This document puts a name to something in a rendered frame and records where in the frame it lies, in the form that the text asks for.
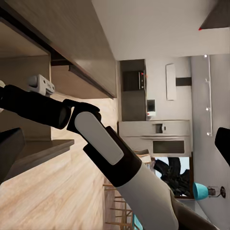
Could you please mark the microwave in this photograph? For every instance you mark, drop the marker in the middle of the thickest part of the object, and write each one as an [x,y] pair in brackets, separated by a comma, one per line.
[151,108]

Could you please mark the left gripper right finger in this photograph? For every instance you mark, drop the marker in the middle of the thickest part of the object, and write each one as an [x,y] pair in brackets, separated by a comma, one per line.
[222,141]

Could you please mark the range hood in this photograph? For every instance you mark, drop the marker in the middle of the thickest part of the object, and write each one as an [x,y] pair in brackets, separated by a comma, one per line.
[172,82]

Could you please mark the wall mounted tv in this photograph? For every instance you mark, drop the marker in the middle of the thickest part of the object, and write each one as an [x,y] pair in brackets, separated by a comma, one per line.
[219,17]

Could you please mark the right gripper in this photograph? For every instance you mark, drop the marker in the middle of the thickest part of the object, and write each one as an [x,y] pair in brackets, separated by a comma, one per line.
[26,104]

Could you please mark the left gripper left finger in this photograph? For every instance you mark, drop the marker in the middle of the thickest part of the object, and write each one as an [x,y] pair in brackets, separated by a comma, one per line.
[11,144]

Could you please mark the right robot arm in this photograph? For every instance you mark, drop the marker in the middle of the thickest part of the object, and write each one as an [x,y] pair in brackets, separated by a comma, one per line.
[151,199]

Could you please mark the oven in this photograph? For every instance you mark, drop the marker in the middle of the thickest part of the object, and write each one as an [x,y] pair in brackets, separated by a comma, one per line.
[134,81]

